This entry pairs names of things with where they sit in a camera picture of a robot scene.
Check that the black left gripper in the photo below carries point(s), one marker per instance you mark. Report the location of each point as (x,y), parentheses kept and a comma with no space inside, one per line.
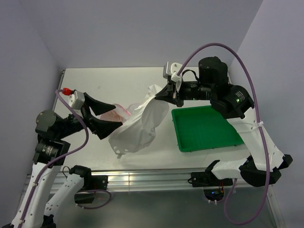
(102,127)

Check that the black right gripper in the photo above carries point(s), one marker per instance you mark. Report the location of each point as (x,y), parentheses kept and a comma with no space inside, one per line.
(172,96)

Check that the mesh laundry bag pink trim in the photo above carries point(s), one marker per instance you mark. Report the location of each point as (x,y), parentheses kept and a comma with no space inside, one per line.
(124,113)

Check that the white cloth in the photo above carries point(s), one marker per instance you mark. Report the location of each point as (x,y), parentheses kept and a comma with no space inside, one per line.
(139,130)

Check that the pink beige bra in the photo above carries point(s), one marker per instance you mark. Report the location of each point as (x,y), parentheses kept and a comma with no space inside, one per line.
(111,116)

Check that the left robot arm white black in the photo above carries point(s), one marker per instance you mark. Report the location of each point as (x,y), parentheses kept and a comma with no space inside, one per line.
(57,138)

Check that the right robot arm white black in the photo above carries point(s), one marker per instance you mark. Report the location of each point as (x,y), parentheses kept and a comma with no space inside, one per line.
(235,105)

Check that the green plastic tray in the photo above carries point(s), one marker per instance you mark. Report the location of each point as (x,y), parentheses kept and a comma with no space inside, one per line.
(202,128)

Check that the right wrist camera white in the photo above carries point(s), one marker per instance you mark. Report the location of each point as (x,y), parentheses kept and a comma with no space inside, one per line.
(170,71)

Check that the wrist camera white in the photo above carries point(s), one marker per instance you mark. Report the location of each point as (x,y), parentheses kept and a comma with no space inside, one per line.
(76,99)
(170,71)

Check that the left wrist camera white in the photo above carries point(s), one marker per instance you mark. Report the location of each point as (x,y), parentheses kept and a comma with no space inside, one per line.
(76,99)

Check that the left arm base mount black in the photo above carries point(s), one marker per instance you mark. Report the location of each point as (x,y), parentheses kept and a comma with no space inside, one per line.
(97,182)

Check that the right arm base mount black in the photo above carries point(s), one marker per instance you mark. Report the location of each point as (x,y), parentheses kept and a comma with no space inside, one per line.
(208,179)

